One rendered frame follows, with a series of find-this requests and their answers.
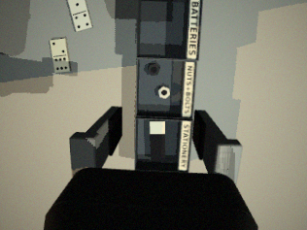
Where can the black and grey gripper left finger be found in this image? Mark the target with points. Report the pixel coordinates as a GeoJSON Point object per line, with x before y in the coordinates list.
{"type": "Point", "coordinates": [91, 149]}

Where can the black hex nut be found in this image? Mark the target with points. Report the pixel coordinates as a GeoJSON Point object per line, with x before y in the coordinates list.
{"type": "Point", "coordinates": [154, 69]}

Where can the black rack of three bins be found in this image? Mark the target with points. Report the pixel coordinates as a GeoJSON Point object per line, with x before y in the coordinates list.
{"type": "Point", "coordinates": [162, 29]}

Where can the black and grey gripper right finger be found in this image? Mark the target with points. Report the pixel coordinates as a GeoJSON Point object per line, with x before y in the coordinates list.
{"type": "Point", "coordinates": [220, 155]}

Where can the white hex nut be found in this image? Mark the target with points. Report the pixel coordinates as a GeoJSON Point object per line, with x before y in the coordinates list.
{"type": "Point", "coordinates": [164, 92]}

